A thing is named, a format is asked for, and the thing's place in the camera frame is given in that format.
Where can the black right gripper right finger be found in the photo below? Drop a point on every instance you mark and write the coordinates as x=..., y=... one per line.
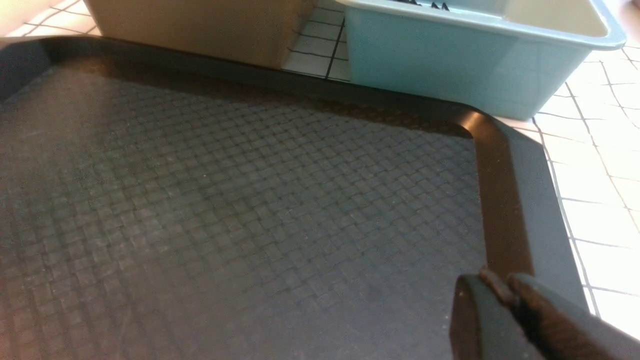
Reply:
x=562, y=330

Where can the black textured tray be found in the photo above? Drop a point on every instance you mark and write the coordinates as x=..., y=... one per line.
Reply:
x=157, y=205

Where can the blue plastic bin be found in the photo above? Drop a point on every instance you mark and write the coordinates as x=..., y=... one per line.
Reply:
x=504, y=57

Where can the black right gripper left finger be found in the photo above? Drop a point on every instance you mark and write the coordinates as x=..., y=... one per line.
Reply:
x=482, y=324

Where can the grey-brown plastic bin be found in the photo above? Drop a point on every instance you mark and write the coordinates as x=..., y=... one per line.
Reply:
x=256, y=32

